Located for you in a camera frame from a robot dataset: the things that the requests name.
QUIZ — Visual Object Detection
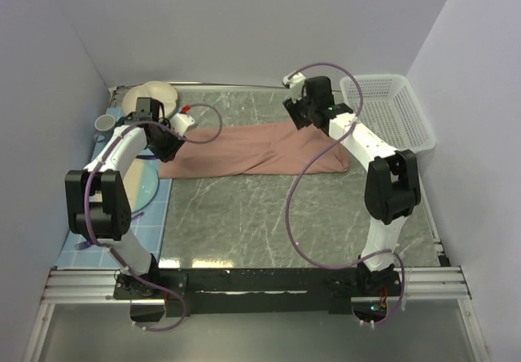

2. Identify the pink printed t shirt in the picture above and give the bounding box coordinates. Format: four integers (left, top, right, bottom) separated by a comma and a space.
159, 121, 333, 179

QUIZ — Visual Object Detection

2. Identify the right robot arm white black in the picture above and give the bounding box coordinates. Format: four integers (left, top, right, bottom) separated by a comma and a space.
282, 72, 421, 296

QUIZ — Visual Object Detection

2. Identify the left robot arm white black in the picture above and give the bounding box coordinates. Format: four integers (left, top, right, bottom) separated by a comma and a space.
64, 97, 184, 299

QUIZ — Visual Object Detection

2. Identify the cream teal round plate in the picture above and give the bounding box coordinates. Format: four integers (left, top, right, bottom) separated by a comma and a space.
123, 159, 159, 213

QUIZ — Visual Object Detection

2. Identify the cream divided plate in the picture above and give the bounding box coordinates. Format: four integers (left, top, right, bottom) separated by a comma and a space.
121, 81, 178, 117

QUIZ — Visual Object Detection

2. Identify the grey mug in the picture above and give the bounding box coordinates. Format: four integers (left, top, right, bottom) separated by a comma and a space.
94, 114, 116, 142

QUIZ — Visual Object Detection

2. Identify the white plastic basket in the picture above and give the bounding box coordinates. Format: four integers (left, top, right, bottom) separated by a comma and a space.
329, 74, 436, 167

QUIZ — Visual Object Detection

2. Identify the purple fork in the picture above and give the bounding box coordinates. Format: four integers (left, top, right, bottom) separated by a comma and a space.
74, 212, 145, 251

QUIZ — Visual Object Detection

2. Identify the blue grid placemat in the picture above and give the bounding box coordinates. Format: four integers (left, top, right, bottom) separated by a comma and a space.
55, 107, 185, 268

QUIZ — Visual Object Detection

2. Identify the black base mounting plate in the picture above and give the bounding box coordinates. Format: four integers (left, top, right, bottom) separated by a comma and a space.
113, 268, 401, 321

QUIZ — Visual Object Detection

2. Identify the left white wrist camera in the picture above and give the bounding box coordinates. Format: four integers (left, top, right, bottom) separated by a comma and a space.
170, 105, 198, 136

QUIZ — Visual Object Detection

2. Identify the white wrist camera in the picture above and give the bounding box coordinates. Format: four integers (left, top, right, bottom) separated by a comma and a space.
282, 72, 306, 89
170, 105, 198, 136

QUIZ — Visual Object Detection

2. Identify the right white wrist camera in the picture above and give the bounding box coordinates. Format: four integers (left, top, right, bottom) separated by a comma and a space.
282, 72, 306, 89

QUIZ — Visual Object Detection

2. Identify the aluminium frame rail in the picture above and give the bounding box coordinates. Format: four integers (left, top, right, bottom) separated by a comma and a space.
24, 267, 490, 361

